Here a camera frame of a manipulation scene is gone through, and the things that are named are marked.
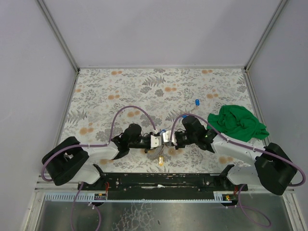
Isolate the numbered keyring organizer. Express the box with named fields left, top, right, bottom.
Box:
left=147, top=146, right=164, bottom=160

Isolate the yellow tag key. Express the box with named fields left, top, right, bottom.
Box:
left=158, top=156, right=164, bottom=166

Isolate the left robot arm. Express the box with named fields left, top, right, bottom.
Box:
left=41, top=124, right=154, bottom=186

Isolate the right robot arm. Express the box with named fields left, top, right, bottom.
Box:
left=169, top=114, right=297, bottom=195

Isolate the green cloth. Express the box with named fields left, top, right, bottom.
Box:
left=207, top=105, right=269, bottom=142

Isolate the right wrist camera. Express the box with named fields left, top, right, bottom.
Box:
left=162, top=130, right=177, bottom=145

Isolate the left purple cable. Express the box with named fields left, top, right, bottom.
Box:
left=41, top=105, right=158, bottom=231

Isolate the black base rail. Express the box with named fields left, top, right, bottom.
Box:
left=78, top=173, right=241, bottom=201

